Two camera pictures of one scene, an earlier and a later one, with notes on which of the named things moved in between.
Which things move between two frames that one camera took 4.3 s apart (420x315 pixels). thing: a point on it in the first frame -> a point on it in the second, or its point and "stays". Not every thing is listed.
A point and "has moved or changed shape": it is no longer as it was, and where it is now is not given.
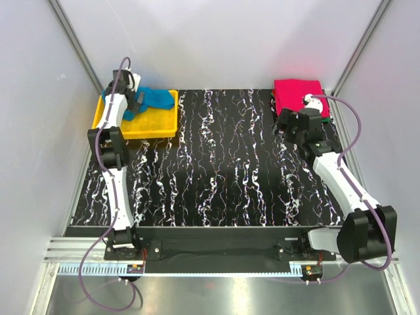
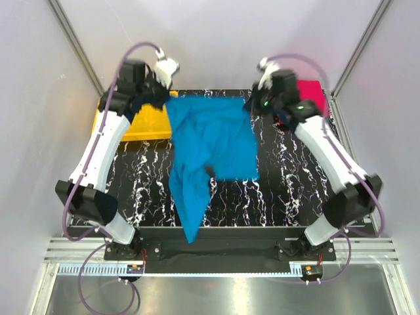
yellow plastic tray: [150, 123] stays
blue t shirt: [155, 98] has moved or changed shape
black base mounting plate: [220, 250] stays
